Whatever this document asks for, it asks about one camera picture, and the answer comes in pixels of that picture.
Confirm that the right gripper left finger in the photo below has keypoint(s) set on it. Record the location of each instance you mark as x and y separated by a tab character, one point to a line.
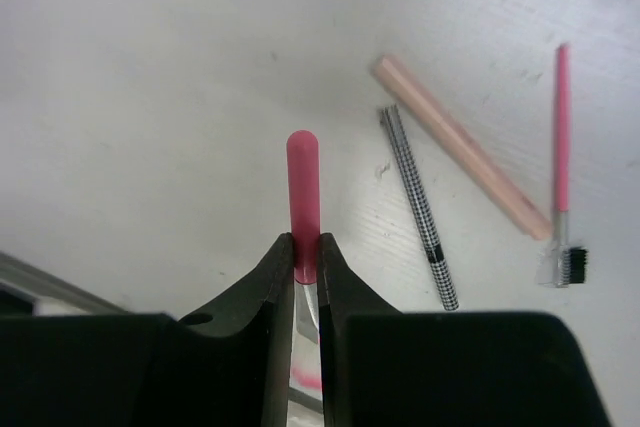
225	364

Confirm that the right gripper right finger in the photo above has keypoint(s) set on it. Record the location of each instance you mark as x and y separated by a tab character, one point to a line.
382	367

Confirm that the grey pink lip pencil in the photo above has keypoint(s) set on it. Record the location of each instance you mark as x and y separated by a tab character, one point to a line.
391	121

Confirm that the thin pink mascara brush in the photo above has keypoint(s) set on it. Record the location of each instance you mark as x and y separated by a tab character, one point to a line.
563	263

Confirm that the pink handled makeup brush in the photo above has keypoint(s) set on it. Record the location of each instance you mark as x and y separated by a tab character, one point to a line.
302	150

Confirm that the pink thick makeup stick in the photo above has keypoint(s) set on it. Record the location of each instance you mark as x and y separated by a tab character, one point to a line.
462	148

